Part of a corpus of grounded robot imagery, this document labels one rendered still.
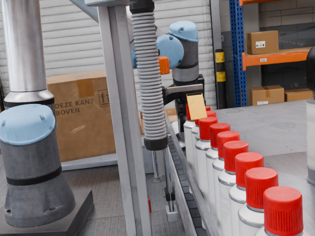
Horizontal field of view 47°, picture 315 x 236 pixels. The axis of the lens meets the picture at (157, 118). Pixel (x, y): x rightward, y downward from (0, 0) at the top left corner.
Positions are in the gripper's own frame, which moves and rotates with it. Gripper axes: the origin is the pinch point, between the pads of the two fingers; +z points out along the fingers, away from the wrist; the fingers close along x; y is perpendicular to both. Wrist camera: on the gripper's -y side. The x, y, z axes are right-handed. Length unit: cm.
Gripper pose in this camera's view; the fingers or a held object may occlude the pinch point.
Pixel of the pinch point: (180, 136)
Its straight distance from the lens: 113.8
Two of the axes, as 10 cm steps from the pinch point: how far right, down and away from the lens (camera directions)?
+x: -0.9, -5.3, 8.4
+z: 0.7, 8.4, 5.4
